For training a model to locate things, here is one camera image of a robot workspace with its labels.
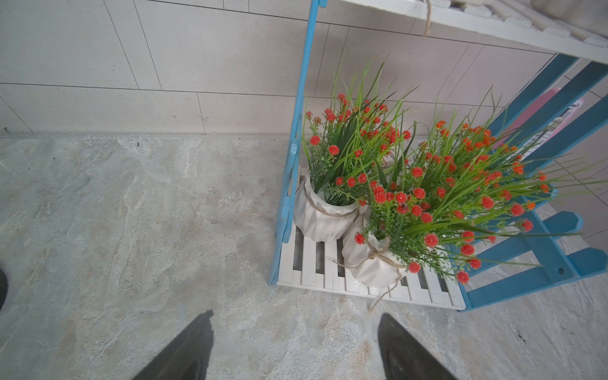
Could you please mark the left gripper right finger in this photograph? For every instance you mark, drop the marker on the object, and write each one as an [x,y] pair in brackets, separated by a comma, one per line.
[404,357]

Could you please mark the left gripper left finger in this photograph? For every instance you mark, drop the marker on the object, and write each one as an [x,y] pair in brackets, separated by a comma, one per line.
[187,356]

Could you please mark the red flower pot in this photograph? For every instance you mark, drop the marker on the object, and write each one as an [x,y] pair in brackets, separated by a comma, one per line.
[467,172]
[390,242]
[349,147]

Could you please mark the red flower pot back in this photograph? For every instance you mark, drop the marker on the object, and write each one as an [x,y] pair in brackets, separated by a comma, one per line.
[349,147]

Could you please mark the pink flower pot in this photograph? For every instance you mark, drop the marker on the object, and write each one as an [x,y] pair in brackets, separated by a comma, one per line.
[590,15]

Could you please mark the blue white two-tier rack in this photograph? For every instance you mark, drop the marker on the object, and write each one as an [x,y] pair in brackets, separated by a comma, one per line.
[579,64]

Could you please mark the glitter tube on black stand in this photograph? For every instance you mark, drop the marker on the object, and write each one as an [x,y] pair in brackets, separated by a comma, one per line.
[4,287]

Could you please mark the pink metronome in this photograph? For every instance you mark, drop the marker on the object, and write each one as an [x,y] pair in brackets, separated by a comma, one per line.
[532,142]

